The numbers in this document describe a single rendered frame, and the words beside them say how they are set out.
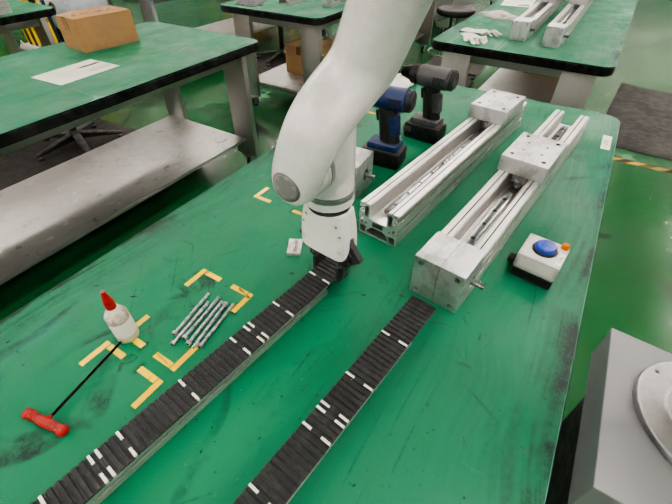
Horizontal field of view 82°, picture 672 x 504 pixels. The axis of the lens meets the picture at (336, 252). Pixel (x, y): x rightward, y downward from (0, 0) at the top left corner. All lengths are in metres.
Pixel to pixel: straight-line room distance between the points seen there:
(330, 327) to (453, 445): 0.27
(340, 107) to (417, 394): 0.44
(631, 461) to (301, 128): 0.57
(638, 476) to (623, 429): 0.06
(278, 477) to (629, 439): 0.45
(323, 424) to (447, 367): 0.23
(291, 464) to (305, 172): 0.38
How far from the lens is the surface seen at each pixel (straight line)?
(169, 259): 0.91
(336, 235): 0.66
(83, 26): 2.54
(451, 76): 1.25
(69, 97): 1.95
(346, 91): 0.50
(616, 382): 0.70
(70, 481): 0.66
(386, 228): 0.86
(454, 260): 0.73
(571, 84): 2.48
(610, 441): 0.64
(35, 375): 0.83
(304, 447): 0.59
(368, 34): 0.48
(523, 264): 0.86
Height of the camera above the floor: 1.36
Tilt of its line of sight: 42 degrees down
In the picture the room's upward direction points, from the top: straight up
